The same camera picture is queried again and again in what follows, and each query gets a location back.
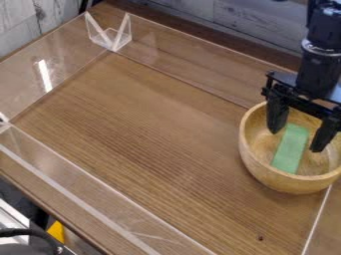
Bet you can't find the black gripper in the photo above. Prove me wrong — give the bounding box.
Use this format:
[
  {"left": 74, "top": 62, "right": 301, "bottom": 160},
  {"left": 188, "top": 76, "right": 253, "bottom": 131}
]
[{"left": 261, "top": 71, "right": 341, "bottom": 152}]

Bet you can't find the green rectangular block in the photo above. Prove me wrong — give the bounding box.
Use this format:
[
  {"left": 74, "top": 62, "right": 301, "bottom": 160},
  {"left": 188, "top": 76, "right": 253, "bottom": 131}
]
[{"left": 272, "top": 124, "right": 309, "bottom": 174}]

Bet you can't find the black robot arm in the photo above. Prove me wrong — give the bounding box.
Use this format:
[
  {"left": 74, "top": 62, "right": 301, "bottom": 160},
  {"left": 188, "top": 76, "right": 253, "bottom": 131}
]
[{"left": 261, "top": 0, "right": 341, "bottom": 152}]

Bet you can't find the brown wooden bowl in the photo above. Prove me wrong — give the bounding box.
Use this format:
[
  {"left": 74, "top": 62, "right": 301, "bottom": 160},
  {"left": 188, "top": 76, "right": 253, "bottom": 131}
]
[{"left": 239, "top": 102, "right": 341, "bottom": 194}]

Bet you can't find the yellow tag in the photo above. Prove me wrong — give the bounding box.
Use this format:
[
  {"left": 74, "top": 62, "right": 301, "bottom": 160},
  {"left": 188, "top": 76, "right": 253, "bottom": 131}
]
[{"left": 47, "top": 221, "right": 66, "bottom": 243}]

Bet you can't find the clear acrylic corner bracket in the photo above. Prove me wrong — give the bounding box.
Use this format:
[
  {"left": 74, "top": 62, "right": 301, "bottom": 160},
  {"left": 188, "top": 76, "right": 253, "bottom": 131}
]
[{"left": 85, "top": 13, "right": 133, "bottom": 52}]

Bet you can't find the clear acrylic tray wall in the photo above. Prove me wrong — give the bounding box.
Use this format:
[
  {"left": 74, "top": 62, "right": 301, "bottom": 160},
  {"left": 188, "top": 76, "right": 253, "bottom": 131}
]
[{"left": 0, "top": 113, "right": 216, "bottom": 255}]

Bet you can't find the black cable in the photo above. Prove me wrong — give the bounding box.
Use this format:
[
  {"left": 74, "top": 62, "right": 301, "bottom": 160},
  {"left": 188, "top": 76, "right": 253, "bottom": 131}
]
[{"left": 0, "top": 228, "right": 62, "bottom": 255}]

